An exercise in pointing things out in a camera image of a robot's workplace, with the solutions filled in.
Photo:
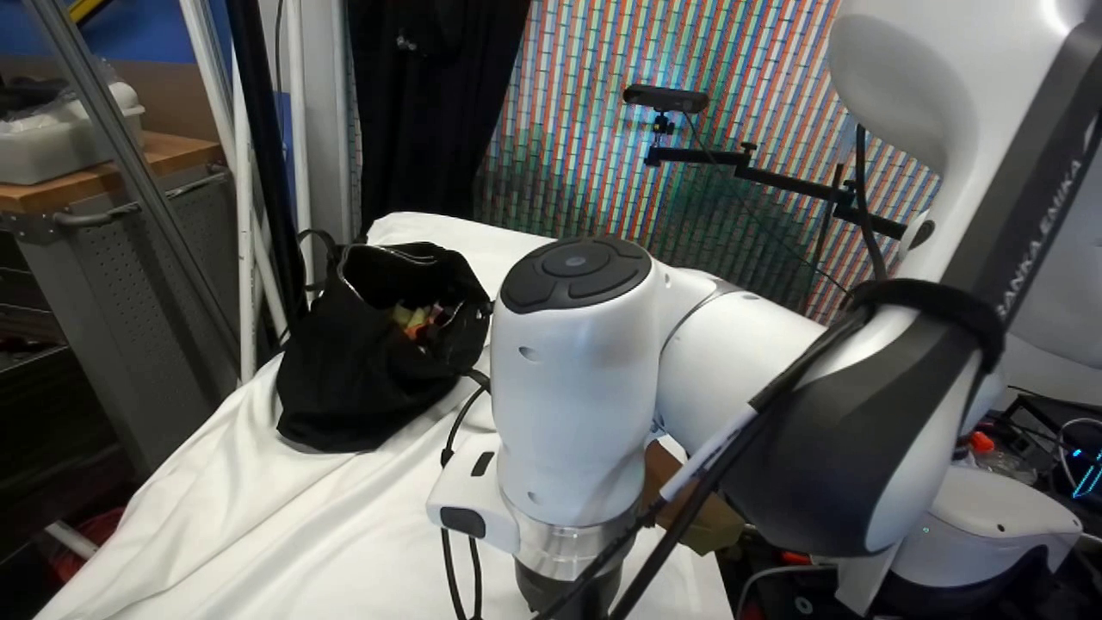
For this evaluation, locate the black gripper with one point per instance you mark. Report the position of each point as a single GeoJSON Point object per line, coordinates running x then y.
{"type": "Point", "coordinates": [553, 598]}

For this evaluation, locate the grey cart with wooden top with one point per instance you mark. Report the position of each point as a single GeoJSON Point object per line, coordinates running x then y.
{"type": "Point", "coordinates": [106, 263]}

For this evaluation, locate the black vertical pole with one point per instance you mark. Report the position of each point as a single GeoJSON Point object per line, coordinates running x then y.
{"type": "Point", "coordinates": [265, 158]}

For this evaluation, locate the white plastic container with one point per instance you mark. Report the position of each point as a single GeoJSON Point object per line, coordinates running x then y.
{"type": "Point", "coordinates": [62, 133]}

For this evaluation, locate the black stereo camera bar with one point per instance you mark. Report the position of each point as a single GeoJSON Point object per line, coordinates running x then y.
{"type": "Point", "coordinates": [665, 98]}

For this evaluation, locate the aluminium frame bar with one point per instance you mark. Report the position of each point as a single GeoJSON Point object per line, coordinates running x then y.
{"type": "Point", "coordinates": [126, 174]}

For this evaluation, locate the white vertical post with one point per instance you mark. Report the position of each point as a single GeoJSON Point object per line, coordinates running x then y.
{"type": "Point", "coordinates": [322, 113]}

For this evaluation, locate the yellow cloth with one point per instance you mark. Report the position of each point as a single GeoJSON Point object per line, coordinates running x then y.
{"type": "Point", "coordinates": [413, 313]}

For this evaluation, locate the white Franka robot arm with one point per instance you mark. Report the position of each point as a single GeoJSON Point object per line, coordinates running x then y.
{"type": "Point", "coordinates": [574, 390]}

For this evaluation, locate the black fabric curtain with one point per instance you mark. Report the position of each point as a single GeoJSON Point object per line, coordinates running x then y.
{"type": "Point", "coordinates": [434, 103]}

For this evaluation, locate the white tablecloth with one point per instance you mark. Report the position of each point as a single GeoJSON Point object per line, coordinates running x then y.
{"type": "Point", "coordinates": [286, 528]}

